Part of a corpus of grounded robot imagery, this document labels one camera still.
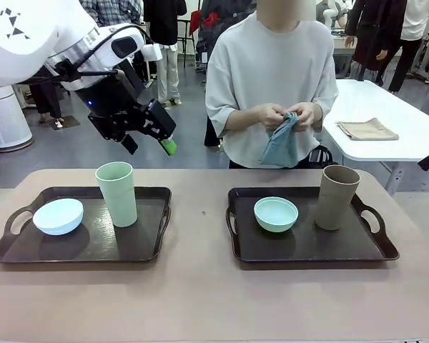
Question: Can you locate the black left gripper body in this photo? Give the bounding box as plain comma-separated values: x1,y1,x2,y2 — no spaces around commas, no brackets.
87,99,176,142

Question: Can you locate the tall green cup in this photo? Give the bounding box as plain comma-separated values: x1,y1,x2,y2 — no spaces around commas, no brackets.
94,161,139,228

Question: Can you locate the beige cloth mat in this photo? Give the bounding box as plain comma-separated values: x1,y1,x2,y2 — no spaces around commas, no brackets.
335,117,400,142

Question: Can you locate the light blue bowl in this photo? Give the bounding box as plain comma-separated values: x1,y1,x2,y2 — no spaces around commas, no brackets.
32,199,84,236

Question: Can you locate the blue cloth mat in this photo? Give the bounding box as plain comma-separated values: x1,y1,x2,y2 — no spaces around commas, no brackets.
260,112,302,169

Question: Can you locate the tall brown cup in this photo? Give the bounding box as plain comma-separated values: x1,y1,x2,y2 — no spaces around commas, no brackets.
313,164,361,231

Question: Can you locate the mint green bowl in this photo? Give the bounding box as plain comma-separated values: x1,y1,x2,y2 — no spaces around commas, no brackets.
253,197,300,233

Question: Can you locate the person's left forearm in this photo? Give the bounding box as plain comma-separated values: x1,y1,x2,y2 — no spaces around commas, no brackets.
309,106,325,131

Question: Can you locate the dark brown serving tray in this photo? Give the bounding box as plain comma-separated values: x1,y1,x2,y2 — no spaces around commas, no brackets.
225,186,400,264
0,185,173,265

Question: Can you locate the person's right hand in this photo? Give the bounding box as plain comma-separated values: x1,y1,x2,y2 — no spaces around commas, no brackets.
262,103,289,131

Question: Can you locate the person's left hand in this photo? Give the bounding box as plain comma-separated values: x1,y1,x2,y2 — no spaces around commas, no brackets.
288,102,315,134

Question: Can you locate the grey floor plate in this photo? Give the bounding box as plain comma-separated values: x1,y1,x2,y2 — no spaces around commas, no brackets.
48,116,82,129

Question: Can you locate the white side table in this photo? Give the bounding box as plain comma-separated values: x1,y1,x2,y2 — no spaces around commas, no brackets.
323,79,429,196

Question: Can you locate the bystander in red plaid shirt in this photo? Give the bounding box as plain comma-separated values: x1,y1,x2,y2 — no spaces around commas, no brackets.
30,81,64,124

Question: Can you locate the bystander in light trousers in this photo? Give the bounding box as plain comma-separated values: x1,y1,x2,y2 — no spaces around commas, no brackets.
142,0,187,105

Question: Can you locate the bystander in blue plaid shirt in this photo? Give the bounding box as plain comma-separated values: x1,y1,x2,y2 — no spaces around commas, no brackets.
89,0,144,28

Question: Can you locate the bystander in dark jacket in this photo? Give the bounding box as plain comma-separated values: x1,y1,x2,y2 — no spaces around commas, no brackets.
195,0,237,147

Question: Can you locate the black bag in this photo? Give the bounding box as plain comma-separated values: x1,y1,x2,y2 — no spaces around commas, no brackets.
307,145,334,169

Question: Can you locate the person in white shirt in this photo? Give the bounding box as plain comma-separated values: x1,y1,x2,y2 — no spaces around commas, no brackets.
204,0,339,169

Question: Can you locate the grey background desk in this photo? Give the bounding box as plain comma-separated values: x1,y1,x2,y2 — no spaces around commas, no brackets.
330,30,358,79

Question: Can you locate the bystander in white top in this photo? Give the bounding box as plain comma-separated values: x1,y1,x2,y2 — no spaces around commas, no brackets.
388,0,429,93

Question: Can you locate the bystander in black coat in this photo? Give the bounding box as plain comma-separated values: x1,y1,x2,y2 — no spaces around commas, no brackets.
345,0,408,81

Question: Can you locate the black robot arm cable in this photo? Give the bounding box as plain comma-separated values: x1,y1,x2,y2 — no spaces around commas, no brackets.
48,23,146,78

